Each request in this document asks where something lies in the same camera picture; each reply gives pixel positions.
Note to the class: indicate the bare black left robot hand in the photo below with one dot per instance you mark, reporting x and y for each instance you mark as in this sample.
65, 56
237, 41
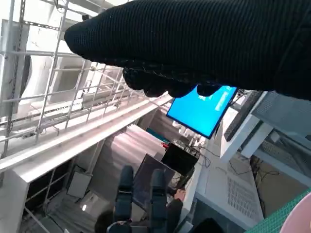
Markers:
125, 194

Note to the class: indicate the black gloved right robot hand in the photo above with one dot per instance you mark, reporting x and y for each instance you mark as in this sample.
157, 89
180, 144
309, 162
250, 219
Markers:
194, 41

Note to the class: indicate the pink bowl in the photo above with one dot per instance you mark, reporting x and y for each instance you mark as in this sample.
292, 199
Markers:
301, 218

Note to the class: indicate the dark screen computer monitor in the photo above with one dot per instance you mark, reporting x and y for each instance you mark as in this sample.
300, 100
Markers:
142, 184

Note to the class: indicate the white square panel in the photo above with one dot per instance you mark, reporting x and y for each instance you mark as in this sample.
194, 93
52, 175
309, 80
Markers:
79, 184

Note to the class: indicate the person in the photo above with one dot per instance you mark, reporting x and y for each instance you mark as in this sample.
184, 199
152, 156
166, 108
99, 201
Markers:
175, 213

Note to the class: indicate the black computer monitor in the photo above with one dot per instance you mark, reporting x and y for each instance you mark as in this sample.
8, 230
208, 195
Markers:
179, 157

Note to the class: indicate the bright blue screen monitor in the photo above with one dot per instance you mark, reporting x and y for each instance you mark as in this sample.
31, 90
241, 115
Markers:
199, 114

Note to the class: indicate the white perforated metal cabinet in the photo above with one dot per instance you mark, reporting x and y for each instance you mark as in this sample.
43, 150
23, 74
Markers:
233, 191
286, 109

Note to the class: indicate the white desk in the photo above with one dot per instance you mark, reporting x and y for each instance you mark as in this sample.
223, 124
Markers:
238, 143

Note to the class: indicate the green cutting mat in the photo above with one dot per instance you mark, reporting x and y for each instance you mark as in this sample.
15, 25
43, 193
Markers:
279, 216

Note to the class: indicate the white metal ceiling frame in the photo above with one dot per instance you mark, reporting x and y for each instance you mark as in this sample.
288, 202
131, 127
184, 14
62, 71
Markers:
36, 52

